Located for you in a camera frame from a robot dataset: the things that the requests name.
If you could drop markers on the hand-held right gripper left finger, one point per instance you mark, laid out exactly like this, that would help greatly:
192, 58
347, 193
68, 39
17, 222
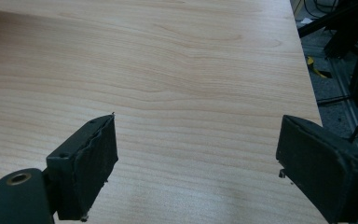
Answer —
84, 174

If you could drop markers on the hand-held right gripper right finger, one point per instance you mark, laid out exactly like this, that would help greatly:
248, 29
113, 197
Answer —
320, 168

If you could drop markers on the black metal stand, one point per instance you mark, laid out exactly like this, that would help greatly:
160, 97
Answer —
352, 34

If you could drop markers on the white paper scrap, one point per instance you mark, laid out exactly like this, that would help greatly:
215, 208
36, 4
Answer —
307, 21

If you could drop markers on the aluminium floor rail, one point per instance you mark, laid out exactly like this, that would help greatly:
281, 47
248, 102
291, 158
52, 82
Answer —
348, 109

